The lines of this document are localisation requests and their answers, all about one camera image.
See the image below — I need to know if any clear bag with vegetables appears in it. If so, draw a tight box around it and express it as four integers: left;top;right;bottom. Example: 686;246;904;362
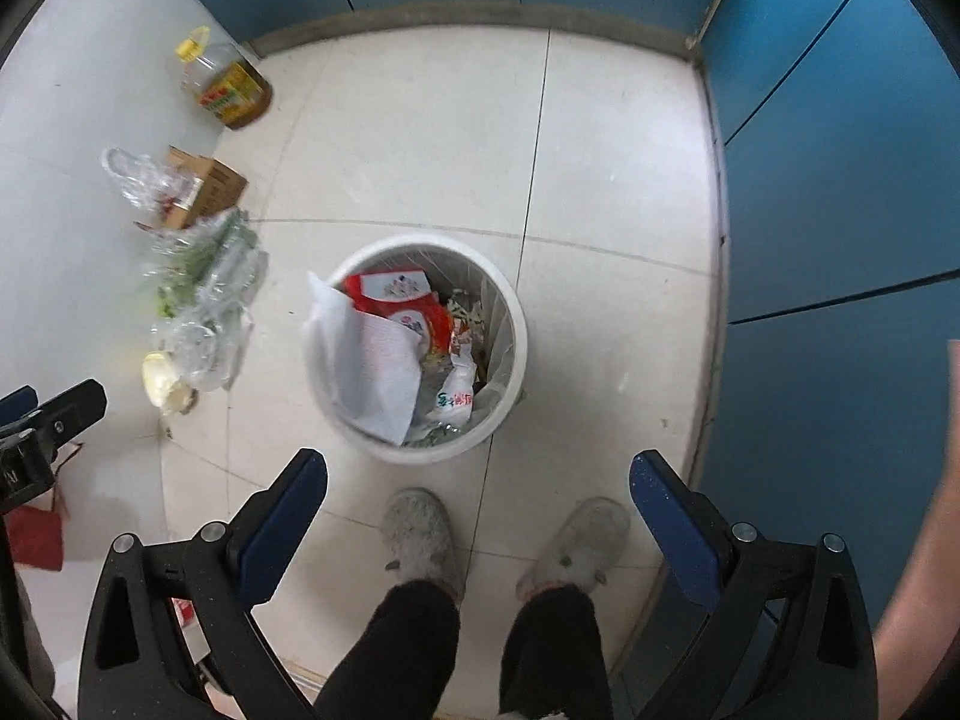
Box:
142;208;268;416

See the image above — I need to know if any right grey slipper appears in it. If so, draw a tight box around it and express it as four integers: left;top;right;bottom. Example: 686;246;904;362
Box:
516;497;631;601

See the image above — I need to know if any clear candy wrapper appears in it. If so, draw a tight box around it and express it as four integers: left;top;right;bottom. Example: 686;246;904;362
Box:
415;319;477;440

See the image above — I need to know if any red white snack bag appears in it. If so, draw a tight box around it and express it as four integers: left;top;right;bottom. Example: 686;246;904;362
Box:
345;270;452;356

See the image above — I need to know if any white plastic bag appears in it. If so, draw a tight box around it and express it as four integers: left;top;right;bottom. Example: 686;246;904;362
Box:
302;271;421;447

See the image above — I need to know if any red bag on floor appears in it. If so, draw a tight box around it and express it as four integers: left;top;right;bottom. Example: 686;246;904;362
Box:
5;440;83;572

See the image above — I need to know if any left grey slipper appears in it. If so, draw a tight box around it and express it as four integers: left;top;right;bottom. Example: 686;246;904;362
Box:
379;488;464;605

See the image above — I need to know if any right black trouser leg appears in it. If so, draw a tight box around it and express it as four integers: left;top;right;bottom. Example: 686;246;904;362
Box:
498;585;613;718

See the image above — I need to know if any left black trouser leg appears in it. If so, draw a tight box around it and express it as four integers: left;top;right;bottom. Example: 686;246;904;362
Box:
314;580;460;720

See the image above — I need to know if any person's bare forearm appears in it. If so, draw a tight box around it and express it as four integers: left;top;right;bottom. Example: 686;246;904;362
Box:
874;340;958;718

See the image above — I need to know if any brown cardboard box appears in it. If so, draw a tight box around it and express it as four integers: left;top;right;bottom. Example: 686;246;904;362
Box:
140;146;247;231

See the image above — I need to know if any grey slipper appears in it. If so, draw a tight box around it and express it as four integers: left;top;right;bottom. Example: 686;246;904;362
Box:
379;488;464;605
516;497;631;601

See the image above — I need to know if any cooking oil plastic bottle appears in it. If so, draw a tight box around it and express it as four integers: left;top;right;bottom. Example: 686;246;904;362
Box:
174;26;274;130

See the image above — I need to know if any black trouser leg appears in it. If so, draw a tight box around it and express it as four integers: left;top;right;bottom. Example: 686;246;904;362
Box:
498;585;613;718
314;580;460;720

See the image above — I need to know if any white round trash bin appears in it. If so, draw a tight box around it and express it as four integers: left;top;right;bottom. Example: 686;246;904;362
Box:
304;232;529;466

